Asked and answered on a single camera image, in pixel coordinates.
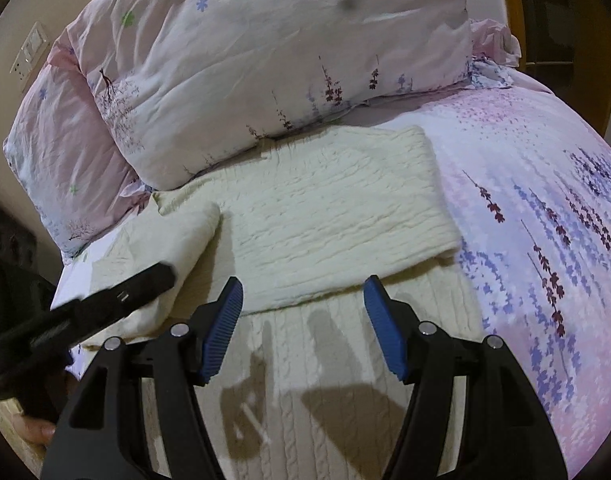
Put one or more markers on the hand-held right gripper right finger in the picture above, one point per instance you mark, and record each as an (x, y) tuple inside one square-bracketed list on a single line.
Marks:
[(385, 330)]

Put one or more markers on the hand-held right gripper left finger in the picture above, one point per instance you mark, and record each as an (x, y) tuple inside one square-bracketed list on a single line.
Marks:
[(223, 330)]

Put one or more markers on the dark wooden furniture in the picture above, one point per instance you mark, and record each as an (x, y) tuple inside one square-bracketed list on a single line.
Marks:
[(10, 270)]

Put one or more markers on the person's left hand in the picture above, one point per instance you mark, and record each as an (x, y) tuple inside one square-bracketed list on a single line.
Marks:
[(35, 429)]

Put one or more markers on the white wall switch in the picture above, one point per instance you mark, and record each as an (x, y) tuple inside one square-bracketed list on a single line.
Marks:
[(36, 42)]

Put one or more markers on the white wall socket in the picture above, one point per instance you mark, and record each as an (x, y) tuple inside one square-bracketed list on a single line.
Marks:
[(19, 70)]

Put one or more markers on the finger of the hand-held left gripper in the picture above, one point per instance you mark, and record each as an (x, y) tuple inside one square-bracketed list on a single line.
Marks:
[(135, 287)]

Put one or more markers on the pink purple floral bed sheet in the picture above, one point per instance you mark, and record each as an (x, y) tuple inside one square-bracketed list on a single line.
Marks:
[(525, 170)]

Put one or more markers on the pink floral pillow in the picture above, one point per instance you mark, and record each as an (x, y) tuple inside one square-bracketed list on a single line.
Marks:
[(65, 150), (265, 55)]

